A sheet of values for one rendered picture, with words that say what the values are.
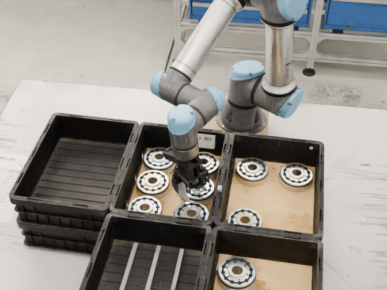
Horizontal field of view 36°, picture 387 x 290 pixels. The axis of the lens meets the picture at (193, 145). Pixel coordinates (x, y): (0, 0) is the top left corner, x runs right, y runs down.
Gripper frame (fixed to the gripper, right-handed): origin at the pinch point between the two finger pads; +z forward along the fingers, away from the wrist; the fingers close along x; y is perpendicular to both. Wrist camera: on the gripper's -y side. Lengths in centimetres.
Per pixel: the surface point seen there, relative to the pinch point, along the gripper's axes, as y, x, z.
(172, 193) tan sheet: -4.6, -3.3, 1.9
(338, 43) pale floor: -119, 195, 109
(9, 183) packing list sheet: -51, -42, 10
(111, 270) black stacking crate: 9.8, -33.3, -1.5
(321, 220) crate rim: 35.9, 20.2, -5.5
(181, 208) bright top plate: 4.4, -5.6, -1.4
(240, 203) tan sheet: 11.4, 11.0, 3.5
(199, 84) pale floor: -136, 93, 97
